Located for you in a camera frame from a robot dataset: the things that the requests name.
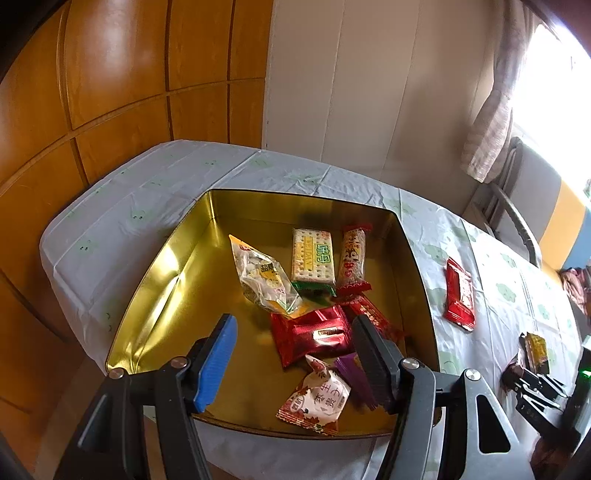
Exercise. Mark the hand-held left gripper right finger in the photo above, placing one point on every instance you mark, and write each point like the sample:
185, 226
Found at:
374, 364

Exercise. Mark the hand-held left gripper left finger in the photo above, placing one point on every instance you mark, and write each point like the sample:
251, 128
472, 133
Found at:
217, 364

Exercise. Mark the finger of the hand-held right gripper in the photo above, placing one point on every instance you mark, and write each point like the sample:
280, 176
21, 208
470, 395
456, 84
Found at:
535, 402
545, 384

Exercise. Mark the purple snack packet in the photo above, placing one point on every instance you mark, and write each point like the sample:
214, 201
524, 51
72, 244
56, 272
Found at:
353, 381

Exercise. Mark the dark brown snack packet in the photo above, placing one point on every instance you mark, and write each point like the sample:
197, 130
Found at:
512, 381

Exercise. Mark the red gold-print snack bar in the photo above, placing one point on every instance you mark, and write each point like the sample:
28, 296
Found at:
369, 307

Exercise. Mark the white floral snack packet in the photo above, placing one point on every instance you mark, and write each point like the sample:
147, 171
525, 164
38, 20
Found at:
318, 401

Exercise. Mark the shiny red snack packet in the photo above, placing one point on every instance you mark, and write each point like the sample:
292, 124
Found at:
304, 334

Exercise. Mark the gold metal tin box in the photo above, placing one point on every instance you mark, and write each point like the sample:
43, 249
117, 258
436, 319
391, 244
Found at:
184, 277

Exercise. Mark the clear orange-topped nut packet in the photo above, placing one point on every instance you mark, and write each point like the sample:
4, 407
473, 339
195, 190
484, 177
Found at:
263, 281

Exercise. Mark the red and white snack bar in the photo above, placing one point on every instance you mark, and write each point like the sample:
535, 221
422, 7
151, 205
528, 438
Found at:
353, 258

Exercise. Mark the green and white cracker packet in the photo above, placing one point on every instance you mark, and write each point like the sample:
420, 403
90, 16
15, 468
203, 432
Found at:
313, 258

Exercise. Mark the yellow and dark snack packet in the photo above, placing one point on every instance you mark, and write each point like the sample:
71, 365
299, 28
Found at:
536, 353

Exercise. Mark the patterned red cloth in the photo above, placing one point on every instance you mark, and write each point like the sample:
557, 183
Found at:
577, 286

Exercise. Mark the red packet with white label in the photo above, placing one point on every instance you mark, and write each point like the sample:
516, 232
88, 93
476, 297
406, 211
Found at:
459, 295

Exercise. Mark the grey metal armrest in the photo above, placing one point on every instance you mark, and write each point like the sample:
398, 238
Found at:
521, 221

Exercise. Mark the grey yellow blue sofa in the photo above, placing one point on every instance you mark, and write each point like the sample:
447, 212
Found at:
540, 198

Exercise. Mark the white tablecloth with green print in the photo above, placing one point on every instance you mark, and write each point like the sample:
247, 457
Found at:
138, 194

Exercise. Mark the beige patterned curtain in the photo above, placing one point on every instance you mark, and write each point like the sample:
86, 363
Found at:
494, 134

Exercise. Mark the bright window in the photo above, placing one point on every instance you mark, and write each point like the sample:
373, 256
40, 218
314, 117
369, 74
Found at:
554, 92

